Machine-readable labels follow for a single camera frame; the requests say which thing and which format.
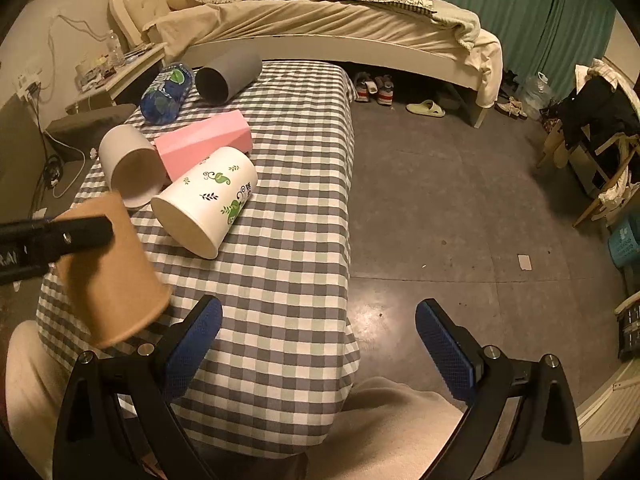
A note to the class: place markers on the teal curtain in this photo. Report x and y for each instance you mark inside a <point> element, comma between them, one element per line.
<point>547,36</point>

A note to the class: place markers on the blue plastic water bottle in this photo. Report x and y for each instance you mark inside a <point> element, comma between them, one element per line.
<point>161,102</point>

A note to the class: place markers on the teal plastic basket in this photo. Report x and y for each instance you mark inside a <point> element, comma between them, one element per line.
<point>623,244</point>

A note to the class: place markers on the white power strip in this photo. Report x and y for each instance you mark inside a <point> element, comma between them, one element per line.
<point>27,84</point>

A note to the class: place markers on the plain white paper cup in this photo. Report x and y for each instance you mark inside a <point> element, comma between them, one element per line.
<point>131,166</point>

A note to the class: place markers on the beige trouser leg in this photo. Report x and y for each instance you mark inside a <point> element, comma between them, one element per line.
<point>385,430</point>

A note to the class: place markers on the red white sneaker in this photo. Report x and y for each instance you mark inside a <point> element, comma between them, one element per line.
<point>385,94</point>

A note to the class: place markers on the bed with beige sheet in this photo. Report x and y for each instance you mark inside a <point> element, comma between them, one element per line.
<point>448,45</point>

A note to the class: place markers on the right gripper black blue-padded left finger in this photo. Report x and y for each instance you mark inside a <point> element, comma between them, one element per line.
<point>91,439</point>

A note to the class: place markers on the green slipper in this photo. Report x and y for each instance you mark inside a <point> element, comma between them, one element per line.
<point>427,108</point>

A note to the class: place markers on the brown paper cup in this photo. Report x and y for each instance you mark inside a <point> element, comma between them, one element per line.
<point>113,290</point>

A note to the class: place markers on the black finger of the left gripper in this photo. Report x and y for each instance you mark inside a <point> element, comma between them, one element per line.
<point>58,238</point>

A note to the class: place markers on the grey cup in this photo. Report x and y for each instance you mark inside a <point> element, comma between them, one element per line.
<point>219,81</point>

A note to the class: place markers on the white cup green print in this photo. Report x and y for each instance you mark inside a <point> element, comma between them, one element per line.
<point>199,208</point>

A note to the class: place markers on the dark grey cushioned stool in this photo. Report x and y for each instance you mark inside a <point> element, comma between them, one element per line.
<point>78,134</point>

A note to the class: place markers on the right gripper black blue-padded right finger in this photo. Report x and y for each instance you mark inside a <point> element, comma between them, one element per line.
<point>544,438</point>

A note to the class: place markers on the white bedside table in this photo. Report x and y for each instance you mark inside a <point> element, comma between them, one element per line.
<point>125,85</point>

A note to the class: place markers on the wooden chair with clothes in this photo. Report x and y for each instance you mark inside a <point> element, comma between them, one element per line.
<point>600,118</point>

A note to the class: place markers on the large clear water jug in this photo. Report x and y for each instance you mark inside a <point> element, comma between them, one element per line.
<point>536,94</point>

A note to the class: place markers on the white paper scrap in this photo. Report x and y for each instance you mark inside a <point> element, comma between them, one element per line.
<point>524,262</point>

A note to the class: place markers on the grey white checkered tablecloth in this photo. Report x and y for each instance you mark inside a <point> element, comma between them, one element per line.
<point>285,358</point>

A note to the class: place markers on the pink rectangular box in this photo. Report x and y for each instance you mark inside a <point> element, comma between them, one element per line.
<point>182,149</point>

